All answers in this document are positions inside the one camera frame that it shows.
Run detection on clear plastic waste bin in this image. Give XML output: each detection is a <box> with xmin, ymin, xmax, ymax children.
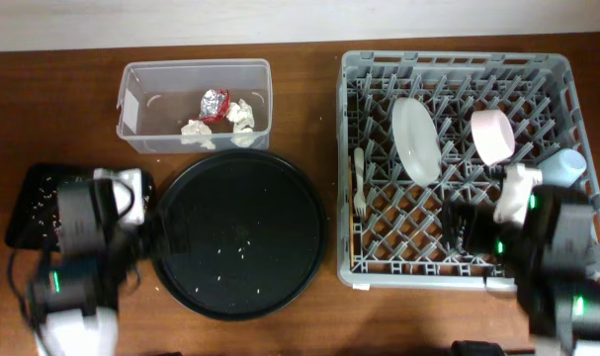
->
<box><xmin>116</xmin><ymin>58</ymin><xmax>273</xmax><ymax>154</ymax></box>

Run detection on light blue cup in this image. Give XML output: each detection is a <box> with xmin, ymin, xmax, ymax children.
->
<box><xmin>538</xmin><ymin>148</ymin><xmax>587</xmax><ymax>188</ymax></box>

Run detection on red snack wrapper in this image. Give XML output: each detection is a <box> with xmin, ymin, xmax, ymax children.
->
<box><xmin>198</xmin><ymin>89</ymin><xmax>230</xmax><ymax>124</ymax></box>

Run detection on pink bowl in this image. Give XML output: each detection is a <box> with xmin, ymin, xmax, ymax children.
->
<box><xmin>471</xmin><ymin>110</ymin><xmax>515</xmax><ymax>166</ymax></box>

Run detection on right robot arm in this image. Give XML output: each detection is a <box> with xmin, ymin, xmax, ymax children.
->
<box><xmin>441</xmin><ymin>164</ymin><xmax>600</xmax><ymax>355</ymax></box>

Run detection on round black serving tray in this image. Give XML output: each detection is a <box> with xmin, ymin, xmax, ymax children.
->
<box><xmin>152</xmin><ymin>149</ymin><xmax>328</xmax><ymax>321</ymax></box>

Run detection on grey dishwasher rack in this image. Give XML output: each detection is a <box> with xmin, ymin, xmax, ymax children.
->
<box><xmin>336</xmin><ymin>50</ymin><xmax>590</xmax><ymax>292</ymax></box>

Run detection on white tissue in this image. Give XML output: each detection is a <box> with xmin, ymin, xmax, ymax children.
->
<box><xmin>181</xmin><ymin>120</ymin><xmax>215</xmax><ymax>150</ymax></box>
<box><xmin>226</xmin><ymin>99</ymin><xmax>255</xmax><ymax>134</ymax></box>

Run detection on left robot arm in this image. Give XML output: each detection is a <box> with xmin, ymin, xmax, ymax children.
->
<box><xmin>27</xmin><ymin>165</ymin><xmax>152</xmax><ymax>355</ymax></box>

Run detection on grey plate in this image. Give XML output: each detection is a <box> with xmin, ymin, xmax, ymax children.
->
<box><xmin>391</xmin><ymin>98</ymin><xmax>441</xmax><ymax>187</ymax></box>

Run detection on wooden chopstick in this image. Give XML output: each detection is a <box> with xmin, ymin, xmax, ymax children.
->
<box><xmin>348</xmin><ymin>156</ymin><xmax>355</xmax><ymax>271</ymax></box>

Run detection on rice and peanut leftovers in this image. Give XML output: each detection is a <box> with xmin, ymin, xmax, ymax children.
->
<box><xmin>28</xmin><ymin>173</ymin><xmax>61</xmax><ymax>238</ymax></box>

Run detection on white plastic fork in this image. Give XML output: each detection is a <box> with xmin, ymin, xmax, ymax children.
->
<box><xmin>353</xmin><ymin>147</ymin><xmax>367</xmax><ymax>218</ymax></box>

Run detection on black rectangular tray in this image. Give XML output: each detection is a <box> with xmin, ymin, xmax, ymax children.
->
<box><xmin>5</xmin><ymin>163</ymin><xmax>155</xmax><ymax>250</ymax></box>

